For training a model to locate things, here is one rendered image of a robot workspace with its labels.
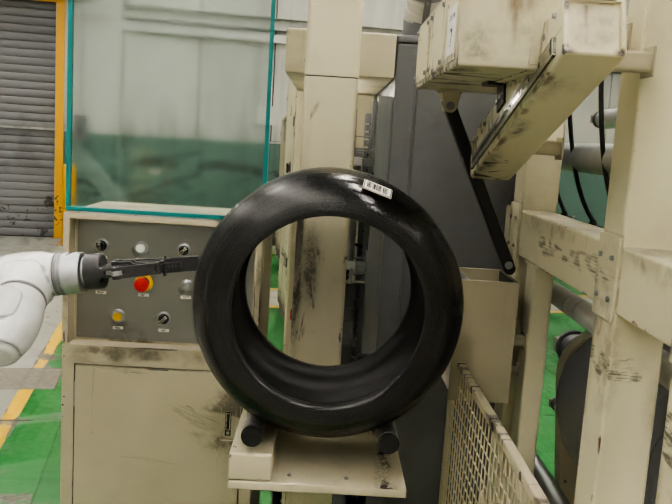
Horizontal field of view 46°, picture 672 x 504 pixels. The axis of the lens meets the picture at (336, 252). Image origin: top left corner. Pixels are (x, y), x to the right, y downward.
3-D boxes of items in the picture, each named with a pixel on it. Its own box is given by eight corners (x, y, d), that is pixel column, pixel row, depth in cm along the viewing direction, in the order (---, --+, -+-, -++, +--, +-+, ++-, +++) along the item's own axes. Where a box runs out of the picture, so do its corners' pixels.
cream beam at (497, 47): (412, 89, 186) (417, 25, 184) (518, 96, 186) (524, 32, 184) (452, 66, 126) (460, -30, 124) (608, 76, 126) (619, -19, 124)
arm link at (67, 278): (63, 249, 170) (91, 247, 170) (69, 291, 171) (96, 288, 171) (48, 256, 161) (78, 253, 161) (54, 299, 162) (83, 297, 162)
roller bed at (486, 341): (436, 375, 210) (445, 266, 206) (491, 379, 211) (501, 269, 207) (447, 400, 191) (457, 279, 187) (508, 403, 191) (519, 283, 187)
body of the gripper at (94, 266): (77, 257, 161) (122, 253, 161) (90, 251, 170) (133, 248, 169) (82, 293, 162) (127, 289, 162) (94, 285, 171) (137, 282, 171)
